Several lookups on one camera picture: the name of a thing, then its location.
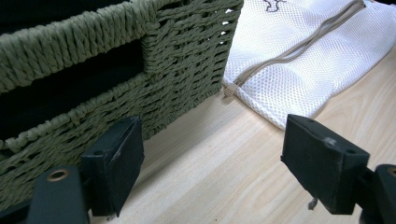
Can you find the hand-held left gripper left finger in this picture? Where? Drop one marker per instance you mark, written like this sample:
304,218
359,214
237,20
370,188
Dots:
115,165

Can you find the white mesh laundry bag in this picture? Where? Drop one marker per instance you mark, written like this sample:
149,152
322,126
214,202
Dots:
314,62

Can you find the green woven basket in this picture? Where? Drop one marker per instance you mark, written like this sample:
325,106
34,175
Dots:
183,62

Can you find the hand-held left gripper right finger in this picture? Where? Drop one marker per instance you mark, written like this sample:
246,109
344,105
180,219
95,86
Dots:
320,168

